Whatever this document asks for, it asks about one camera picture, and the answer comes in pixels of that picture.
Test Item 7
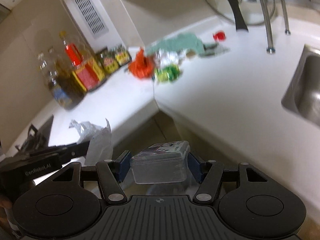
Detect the white paper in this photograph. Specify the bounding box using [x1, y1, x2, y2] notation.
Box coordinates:
[69, 119, 113, 166]

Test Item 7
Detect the clear toothpick box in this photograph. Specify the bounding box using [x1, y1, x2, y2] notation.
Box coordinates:
[130, 141, 190, 184]

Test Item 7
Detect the orange plastic bag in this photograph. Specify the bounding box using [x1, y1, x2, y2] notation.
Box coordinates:
[128, 48, 154, 79]

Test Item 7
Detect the green microfibre cloth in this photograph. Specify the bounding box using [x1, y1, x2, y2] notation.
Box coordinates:
[145, 33, 229, 57]

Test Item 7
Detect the person left hand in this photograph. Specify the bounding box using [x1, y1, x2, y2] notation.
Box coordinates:
[0, 196, 12, 209]

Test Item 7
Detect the black gas stove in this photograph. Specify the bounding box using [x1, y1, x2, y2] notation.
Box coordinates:
[15, 115, 54, 155]

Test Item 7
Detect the dark sauce bottle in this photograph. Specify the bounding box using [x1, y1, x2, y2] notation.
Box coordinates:
[37, 47, 86, 110]

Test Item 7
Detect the red label oil bottle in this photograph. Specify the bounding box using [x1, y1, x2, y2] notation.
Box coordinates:
[59, 31, 106, 92]

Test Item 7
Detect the pickle jar left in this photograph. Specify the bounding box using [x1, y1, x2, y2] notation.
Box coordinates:
[97, 47, 119, 75]

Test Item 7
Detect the pickle jar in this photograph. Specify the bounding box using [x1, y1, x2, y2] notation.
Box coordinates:
[97, 47, 119, 75]
[111, 44, 131, 67]

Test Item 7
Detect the green yellow wrapper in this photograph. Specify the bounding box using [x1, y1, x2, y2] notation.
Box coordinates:
[153, 64, 182, 83]

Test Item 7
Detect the pickle jar right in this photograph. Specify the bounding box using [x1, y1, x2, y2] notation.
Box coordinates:
[111, 44, 131, 67]

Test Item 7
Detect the stainless steel sink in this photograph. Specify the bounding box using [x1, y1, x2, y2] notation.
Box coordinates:
[281, 44, 320, 126]

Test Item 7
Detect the red plastic cap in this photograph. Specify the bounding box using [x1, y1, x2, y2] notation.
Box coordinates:
[213, 31, 226, 42]

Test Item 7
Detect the steel faucet pipe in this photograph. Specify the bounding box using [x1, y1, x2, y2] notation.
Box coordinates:
[260, 0, 276, 54]
[280, 0, 291, 35]

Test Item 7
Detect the glass pot lid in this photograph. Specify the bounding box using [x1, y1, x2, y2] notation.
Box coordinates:
[205, 0, 276, 31]

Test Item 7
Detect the wall vent grille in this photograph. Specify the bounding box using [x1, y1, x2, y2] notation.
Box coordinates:
[73, 0, 109, 38]

